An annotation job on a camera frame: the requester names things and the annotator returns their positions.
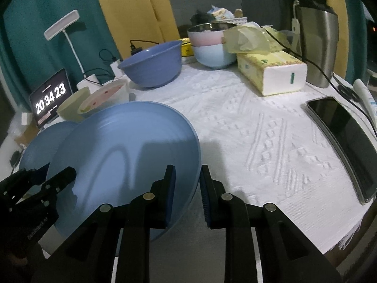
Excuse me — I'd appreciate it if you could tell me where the pink dotted ceramic bowl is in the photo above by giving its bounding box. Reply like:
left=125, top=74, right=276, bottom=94
left=77, top=79, right=129, bottom=118

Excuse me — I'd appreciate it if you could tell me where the black charger plug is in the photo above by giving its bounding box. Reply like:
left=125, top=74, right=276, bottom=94
left=130, top=43, right=143, bottom=56

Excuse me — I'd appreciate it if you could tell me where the light blue bowl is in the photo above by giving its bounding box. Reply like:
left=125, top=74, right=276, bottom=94
left=192, top=44, right=236, bottom=69

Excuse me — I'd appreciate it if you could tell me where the white container with clutter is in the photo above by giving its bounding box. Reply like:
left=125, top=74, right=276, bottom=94
left=190, top=5, right=248, bottom=26

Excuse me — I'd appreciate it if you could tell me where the black cable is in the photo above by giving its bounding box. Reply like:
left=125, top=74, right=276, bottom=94
left=260, top=24, right=377, bottom=130

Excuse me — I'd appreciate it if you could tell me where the black smartphone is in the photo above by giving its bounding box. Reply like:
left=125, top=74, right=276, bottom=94
left=306, top=96, right=376, bottom=204

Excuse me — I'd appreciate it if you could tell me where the white tube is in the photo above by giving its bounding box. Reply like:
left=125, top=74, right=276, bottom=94
left=353, top=79, right=377, bottom=126

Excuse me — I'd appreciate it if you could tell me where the blue plastic plate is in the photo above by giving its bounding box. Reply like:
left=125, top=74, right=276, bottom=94
left=47, top=102, right=201, bottom=237
left=19, top=121, right=78, bottom=171

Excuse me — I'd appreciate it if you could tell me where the yellow curtain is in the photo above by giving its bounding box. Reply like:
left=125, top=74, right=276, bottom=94
left=99, top=0, right=180, bottom=59

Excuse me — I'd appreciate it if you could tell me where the pink bowl with steel liner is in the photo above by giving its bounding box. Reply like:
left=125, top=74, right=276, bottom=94
left=187, top=22, right=236, bottom=47

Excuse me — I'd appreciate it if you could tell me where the tablet showing clock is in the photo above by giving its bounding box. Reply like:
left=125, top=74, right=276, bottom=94
left=29, top=68, right=73, bottom=129

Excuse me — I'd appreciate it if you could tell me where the white charger plug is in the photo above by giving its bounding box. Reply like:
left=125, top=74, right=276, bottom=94
left=110, top=59, right=125, bottom=79

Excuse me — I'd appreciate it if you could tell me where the white textured tablecloth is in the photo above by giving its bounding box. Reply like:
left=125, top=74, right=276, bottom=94
left=130, top=63, right=369, bottom=252

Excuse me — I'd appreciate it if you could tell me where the teal curtain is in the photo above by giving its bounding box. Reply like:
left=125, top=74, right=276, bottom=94
left=1, top=0, right=120, bottom=109

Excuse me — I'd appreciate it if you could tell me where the yellow tissue pack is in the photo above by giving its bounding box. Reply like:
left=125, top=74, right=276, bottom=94
left=224, top=22, right=307, bottom=96

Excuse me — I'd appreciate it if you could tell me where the steel tumbler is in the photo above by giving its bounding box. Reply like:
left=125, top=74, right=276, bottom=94
left=295, top=1, right=339, bottom=88

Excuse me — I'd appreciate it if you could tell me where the cream ceramic bowl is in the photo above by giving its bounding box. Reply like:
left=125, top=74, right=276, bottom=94
left=57, top=87, right=90, bottom=123

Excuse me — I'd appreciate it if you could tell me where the yellow snack packet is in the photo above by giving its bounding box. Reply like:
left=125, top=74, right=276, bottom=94
left=180, top=38, right=194, bottom=58

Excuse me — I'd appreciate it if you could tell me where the black round puck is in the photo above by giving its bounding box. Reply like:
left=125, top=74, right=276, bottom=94
left=10, top=150, right=22, bottom=168

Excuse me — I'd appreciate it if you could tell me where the white desk lamp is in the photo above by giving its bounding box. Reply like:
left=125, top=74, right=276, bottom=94
left=43, top=9, right=101, bottom=93

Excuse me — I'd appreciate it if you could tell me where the small white box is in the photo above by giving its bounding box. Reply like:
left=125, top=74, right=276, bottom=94
left=21, top=112, right=33, bottom=126

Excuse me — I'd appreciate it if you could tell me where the brown cardboard box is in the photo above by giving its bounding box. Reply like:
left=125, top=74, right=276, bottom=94
left=14, top=121, right=39, bottom=147

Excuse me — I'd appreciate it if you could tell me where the dark blue plastic bowl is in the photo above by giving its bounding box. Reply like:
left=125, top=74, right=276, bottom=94
left=118, top=40, right=183, bottom=88

